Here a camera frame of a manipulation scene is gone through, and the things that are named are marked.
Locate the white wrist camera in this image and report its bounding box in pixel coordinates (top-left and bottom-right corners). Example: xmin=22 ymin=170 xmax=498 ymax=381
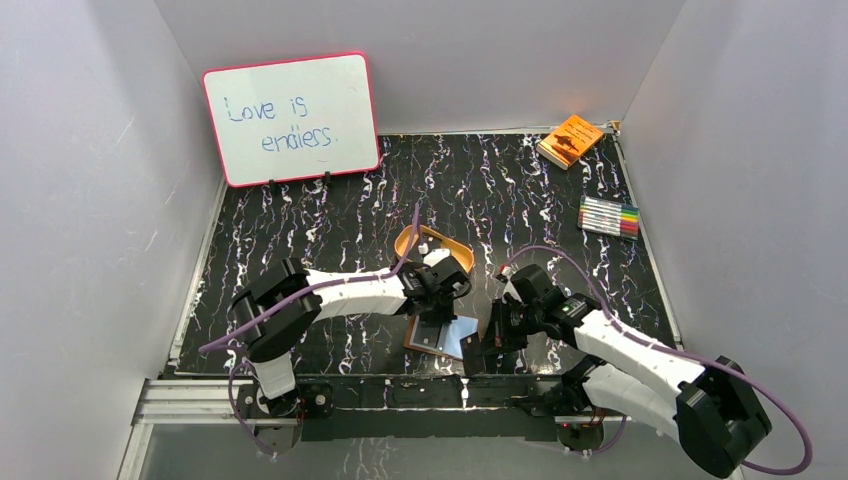
xmin=496 ymin=265 xmax=521 ymax=302
xmin=418 ymin=244 xmax=452 ymax=267

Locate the purple cable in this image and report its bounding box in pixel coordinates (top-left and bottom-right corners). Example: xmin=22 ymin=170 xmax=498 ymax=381
xmin=198 ymin=201 xmax=425 ymax=458
xmin=506 ymin=245 xmax=814 ymax=477

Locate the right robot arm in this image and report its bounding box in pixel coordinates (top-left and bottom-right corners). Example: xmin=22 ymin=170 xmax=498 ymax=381
xmin=485 ymin=265 xmax=772 ymax=478

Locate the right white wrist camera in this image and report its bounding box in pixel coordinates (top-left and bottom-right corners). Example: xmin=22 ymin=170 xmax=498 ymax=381
xmin=496 ymin=265 xmax=521 ymax=302

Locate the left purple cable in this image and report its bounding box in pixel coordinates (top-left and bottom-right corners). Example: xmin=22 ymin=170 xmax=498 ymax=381
xmin=198 ymin=201 xmax=425 ymax=458

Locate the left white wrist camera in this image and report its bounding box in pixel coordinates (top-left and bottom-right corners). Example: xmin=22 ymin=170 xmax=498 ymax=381
xmin=418 ymin=244 xmax=452 ymax=267

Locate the pink framed whiteboard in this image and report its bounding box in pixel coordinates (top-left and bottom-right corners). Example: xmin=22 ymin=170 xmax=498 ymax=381
xmin=202 ymin=52 xmax=381 ymax=188

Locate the brown leather card holder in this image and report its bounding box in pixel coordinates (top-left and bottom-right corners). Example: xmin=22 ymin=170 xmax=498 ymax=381
xmin=403 ymin=316 xmax=479 ymax=360

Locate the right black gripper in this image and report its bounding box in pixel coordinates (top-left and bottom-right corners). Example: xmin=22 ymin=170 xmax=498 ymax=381
xmin=477 ymin=297 xmax=543 ymax=355

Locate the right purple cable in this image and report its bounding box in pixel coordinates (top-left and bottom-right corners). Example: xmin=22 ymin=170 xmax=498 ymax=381
xmin=506 ymin=245 xmax=814 ymax=477

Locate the coloured marker pen set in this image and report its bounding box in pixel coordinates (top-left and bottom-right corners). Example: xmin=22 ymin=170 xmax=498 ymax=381
xmin=577 ymin=195 xmax=640 ymax=241

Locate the orange book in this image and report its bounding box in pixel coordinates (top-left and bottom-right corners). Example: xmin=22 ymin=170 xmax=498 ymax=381
xmin=536 ymin=114 xmax=603 ymax=170

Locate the black credit card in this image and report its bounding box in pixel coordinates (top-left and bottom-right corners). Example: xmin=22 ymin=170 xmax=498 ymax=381
xmin=460 ymin=332 xmax=485 ymax=377
xmin=408 ymin=323 xmax=442 ymax=352

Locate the orange oval tray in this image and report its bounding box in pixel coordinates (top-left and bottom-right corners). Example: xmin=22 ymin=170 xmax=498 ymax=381
xmin=393 ymin=224 xmax=475 ymax=274

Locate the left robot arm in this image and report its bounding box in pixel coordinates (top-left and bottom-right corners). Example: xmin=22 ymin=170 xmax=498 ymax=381
xmin=229 ymin=254 xmax=472 ymax=417

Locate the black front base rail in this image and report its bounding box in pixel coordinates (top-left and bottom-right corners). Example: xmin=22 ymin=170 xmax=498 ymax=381
xmin=297 ymin=374 xmax=578 ymax=441

